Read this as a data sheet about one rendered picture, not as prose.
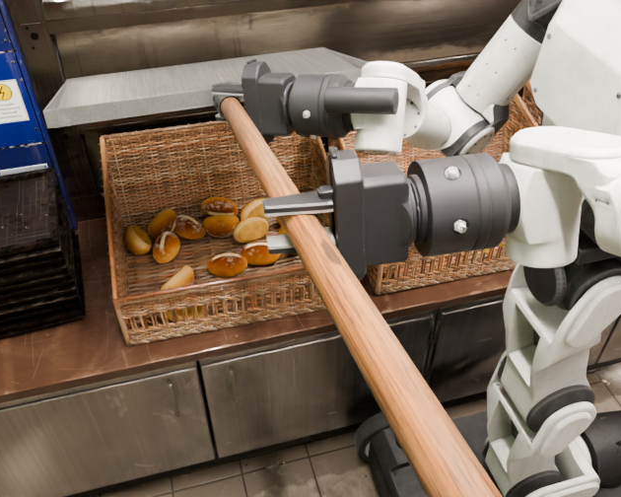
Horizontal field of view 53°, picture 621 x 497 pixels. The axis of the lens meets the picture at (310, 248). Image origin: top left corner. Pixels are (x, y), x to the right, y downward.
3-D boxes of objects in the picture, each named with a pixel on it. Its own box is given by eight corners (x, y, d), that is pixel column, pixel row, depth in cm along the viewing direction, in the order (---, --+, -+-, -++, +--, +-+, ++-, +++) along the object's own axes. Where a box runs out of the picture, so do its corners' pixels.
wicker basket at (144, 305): (118, 218, 174) (96, 133, 155) (312, 188, 184) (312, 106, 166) (123, 350, 139) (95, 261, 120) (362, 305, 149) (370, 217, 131)
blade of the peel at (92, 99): (381, 82, 106) (381, 65, 105) (47, 128, 95) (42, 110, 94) (324, 48, 137) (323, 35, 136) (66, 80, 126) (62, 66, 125)
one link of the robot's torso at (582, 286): (582, 257, 112) (601, 206, 104) (629, 311, 103) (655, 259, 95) (517, 271, 110) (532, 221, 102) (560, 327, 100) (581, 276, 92)
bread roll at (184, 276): (190, 258, 150) (206, 275, 150) (179, 268, 155) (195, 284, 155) (164, 284, 143) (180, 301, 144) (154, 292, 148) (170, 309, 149)
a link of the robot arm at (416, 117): (354, 61, 84) (391, 82, 96) (348, 127, 85) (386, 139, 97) (398, 59, 81) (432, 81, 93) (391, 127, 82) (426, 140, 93)
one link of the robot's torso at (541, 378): (548, 364, 138) (592, 204, 106) (595, 431, 126) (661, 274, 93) (485, 384, 136) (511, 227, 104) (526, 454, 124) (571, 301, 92)
